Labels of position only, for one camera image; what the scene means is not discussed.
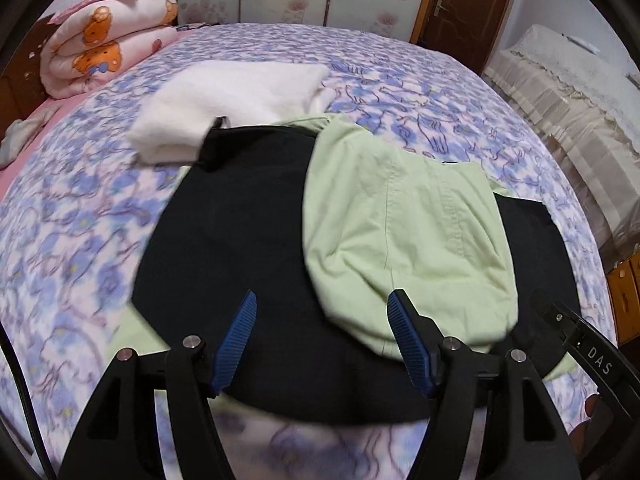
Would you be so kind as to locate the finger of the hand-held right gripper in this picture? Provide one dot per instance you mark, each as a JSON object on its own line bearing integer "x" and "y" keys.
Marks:
{"x": 542, "y": 305}

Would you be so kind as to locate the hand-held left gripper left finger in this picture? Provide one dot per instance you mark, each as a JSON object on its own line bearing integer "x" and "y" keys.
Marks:
{"x": 234, "y": 345}

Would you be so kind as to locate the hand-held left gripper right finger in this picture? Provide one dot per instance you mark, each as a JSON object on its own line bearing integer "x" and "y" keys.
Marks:
{"x": 410, "y": 345}

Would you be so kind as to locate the green and black jacket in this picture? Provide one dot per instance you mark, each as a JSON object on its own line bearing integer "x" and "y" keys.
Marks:
{"x": 225, "y": 240}

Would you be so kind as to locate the person's right hand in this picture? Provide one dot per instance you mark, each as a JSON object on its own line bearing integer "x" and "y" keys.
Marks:
{"x": 582, "y": 437}

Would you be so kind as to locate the wooden cabinet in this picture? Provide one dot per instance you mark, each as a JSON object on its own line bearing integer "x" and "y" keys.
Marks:
{"x": 625, "y": 290}

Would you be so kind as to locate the sofa with lace cover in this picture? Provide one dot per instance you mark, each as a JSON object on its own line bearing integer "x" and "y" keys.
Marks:
{"x": 565, "y": 100}

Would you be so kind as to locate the floral bed sheet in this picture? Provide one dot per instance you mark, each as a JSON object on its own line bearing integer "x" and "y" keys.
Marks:
{"x": 75, "y": 210}

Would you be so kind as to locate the white folded cloth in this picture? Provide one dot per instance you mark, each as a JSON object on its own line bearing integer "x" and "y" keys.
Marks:
{"x": 225, "y": 95}

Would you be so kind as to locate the pink bed sheet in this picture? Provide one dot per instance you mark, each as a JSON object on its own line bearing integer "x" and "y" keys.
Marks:
{"x": 12, "y": 177}

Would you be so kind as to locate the small grey cloth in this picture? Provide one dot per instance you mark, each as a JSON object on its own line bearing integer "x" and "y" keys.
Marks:
{"x": 17, "y": 137}

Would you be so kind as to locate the brown wooden door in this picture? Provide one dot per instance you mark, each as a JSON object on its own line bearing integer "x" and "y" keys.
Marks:
{"x": 470, "y": 5}

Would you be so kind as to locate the dark wooden headboard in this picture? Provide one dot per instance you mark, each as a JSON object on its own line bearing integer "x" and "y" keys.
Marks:
{"x": 20, "y": 85}

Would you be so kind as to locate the pink printed quilt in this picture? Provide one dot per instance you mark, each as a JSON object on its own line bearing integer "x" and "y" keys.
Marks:
{"x": 100, "y": 35}

